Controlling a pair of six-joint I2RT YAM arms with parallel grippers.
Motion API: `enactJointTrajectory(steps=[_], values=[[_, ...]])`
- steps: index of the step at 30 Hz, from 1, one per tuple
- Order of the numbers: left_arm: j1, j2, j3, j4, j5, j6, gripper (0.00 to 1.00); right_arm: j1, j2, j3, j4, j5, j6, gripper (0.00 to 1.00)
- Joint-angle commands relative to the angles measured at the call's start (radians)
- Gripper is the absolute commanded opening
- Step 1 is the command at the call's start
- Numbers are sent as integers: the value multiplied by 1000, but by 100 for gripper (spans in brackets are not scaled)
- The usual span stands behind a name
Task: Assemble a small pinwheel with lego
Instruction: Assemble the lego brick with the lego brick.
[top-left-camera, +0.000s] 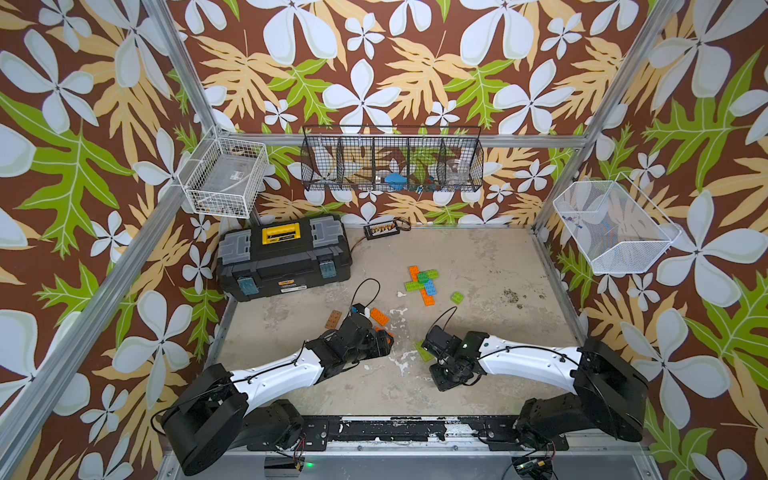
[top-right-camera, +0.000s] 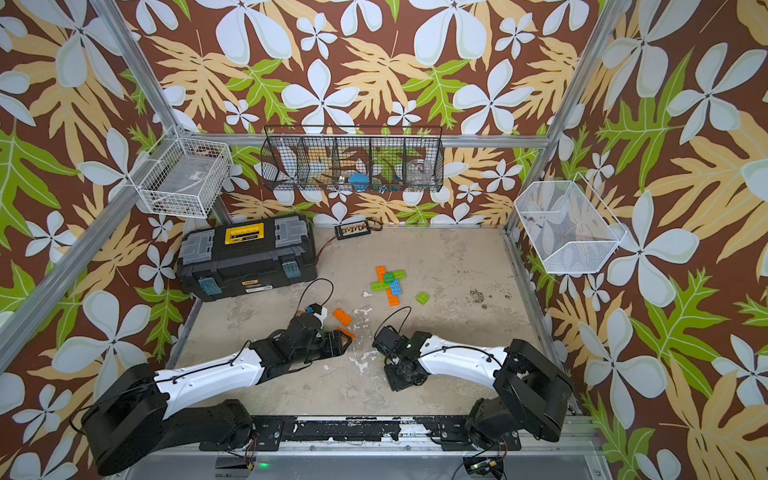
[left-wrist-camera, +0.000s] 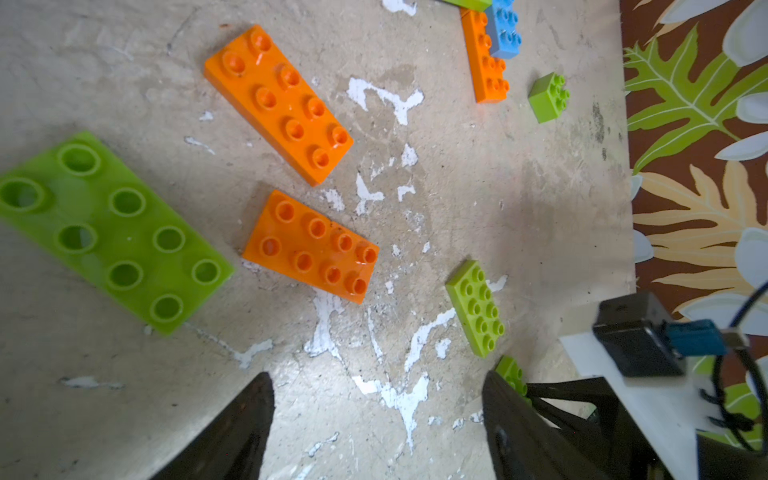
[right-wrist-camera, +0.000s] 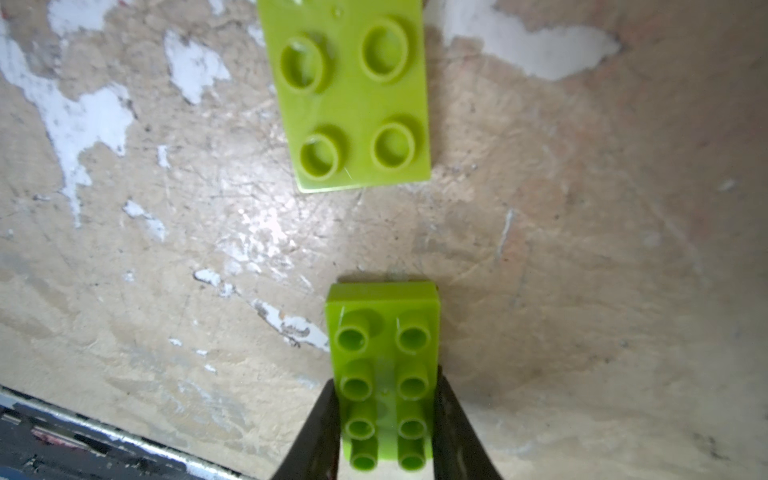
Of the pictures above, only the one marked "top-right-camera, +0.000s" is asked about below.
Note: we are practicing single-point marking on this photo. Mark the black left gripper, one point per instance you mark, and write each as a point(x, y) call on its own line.
point(331, 340)

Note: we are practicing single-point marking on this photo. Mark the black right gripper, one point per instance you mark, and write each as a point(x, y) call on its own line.
point(392, 381)

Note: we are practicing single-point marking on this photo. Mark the long orange lego plate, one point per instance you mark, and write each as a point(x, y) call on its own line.
point(392, 300)

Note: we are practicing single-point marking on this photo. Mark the blue lego plate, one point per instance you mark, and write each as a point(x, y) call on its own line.
point(395, 287)

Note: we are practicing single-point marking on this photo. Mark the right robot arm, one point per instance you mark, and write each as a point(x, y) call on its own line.
point(532, 393)

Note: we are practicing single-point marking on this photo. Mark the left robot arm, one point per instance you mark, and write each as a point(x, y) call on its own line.
point(144, 410)

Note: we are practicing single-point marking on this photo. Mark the black power strip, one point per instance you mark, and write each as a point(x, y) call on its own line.
point(351, 230)

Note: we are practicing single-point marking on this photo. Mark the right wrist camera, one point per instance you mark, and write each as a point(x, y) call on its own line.
point(389, 342)

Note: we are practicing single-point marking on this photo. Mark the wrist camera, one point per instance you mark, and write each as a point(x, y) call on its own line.
point(318, 311)
point(389, 342)

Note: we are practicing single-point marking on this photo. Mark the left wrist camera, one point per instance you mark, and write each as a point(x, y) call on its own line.
point(318, 311)

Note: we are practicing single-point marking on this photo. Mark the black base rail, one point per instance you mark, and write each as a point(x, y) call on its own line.
point(446, 432)

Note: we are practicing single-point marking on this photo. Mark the black toolbox yellow handle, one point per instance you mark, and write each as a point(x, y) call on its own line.
point(245, 258)

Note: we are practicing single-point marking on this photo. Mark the black wire basket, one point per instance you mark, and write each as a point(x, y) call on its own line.
point(362, 159)

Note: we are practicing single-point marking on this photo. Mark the white wire basket right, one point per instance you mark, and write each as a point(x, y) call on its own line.
point(571, 228)

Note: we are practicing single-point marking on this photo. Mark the white wire basket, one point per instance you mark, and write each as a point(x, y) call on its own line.
point(571, 228)
point(182, 175)

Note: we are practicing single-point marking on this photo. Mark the white wire basket left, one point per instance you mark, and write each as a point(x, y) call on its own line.
point(182, 175)

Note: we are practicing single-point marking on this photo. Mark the aluminium frame post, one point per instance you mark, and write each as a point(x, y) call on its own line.
point(586, 67)

